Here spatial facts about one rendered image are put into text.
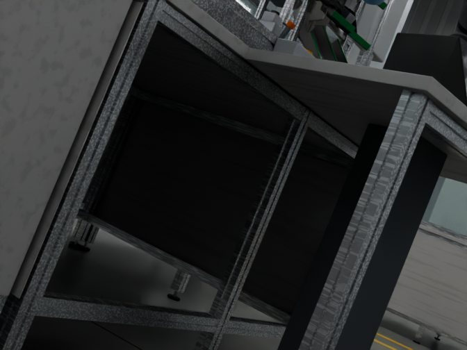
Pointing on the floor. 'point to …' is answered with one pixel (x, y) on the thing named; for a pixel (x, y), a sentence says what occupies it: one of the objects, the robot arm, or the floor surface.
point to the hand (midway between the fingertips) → (306, 27)
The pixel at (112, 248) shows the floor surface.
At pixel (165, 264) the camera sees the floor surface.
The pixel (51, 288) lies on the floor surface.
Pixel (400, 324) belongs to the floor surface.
